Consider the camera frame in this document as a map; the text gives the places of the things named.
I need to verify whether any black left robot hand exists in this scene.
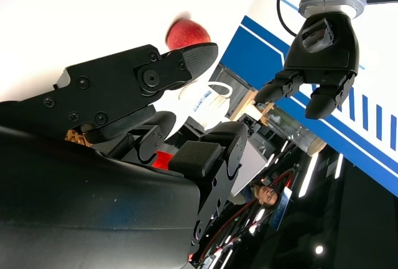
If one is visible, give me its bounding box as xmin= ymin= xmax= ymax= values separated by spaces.
xmin=254 ymin=12 xmax=360 ymax=120

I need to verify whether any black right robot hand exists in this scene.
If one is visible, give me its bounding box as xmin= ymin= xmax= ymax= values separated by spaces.
xmin=0 ymin=42 xmax=249 ymax=269

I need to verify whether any wicker basket with red handle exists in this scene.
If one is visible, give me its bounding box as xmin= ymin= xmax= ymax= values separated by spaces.
xmin=64 ymin=129 xmax=175 ymax=170

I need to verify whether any red apple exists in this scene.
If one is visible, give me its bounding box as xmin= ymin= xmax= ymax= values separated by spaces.
xmin=166 ymin=19 xmax=211 ymax=51

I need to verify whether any blue striped white display panel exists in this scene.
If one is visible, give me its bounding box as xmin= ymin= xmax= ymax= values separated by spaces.
xmin=220 ymin=0 xmax=398 ymax=198

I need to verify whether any light wooden rack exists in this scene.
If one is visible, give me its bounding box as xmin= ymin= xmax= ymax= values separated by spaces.
xmin=228 ymin=88 xmax=276 ymax=127

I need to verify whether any white lidded ceramic mug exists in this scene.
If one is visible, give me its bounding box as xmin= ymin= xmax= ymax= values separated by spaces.
xmin=178 ymin=81 xmax=234 ymax=130

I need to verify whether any person with glasses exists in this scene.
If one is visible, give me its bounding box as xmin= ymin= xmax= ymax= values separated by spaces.
xmin=242 ymin=181 xmax=280 ymax=211

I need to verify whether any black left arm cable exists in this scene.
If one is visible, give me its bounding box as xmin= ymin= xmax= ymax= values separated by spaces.
xmin=277 ymin=0 xmax=299 ymax=37

